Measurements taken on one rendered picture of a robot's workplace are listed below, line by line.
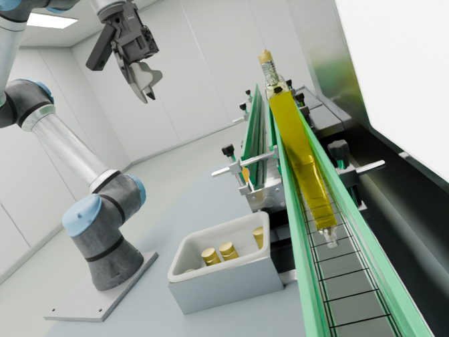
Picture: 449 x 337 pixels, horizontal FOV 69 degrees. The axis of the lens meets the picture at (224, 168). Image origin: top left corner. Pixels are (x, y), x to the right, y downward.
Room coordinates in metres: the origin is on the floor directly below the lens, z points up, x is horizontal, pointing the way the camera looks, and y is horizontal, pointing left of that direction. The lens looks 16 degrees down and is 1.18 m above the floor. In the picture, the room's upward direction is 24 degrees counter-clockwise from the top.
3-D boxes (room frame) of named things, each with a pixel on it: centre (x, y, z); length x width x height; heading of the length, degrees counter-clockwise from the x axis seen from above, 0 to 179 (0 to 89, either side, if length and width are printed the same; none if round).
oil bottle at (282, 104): (0.78, -0.19, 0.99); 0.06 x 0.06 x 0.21; 75
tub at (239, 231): (0.64, 0.08, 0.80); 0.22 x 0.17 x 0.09; 76
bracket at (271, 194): (0.72, -0.07, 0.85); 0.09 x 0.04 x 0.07; 76
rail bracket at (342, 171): (0.45, -0.19, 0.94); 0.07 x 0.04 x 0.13; 76
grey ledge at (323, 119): (1.43, -0.46, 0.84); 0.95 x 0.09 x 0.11; 166
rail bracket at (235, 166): (0.73, -0.05, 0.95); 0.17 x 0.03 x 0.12; 76
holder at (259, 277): (0.63, 0.05, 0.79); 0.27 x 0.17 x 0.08; 76
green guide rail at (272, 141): (1.59, -0.33, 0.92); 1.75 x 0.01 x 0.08; 166
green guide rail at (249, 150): (1.61, -0.26, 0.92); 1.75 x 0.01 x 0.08; 166
